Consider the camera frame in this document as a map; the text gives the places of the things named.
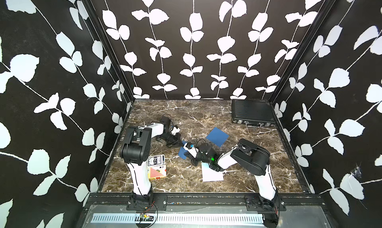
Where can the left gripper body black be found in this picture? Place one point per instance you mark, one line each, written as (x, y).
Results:
(171, 140)

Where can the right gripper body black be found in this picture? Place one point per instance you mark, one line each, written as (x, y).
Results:
(200, 158)

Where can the blue square paper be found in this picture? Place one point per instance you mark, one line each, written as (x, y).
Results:
(217, 137)
(182, 151)

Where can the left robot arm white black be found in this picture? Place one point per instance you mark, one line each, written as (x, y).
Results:
(135, 152)

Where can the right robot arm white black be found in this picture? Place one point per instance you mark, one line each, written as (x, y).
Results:
(255, 159)

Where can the white square paper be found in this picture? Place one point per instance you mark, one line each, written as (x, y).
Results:
(210, 175)

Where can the blue white poker card box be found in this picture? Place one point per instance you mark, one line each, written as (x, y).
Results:
(156, 160)

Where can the yellow red card box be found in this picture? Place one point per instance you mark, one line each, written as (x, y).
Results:
(157, 172)

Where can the black case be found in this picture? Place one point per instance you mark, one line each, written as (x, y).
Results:
(258, 113)

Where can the small green circuit board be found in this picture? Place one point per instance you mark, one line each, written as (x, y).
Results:
(146, 218)

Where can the white perforated strip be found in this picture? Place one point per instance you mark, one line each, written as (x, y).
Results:
(193, 219)

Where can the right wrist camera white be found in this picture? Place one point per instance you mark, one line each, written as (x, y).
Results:
(191, 149)

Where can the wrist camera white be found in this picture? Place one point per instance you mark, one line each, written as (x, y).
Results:
(191, 149)
(175, 130)

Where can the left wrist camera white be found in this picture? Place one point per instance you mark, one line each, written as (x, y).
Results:
(175, 130)

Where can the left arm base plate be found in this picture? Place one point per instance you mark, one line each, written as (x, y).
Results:
(155, 202)

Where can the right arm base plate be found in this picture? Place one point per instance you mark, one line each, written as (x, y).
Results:
(255, 202)

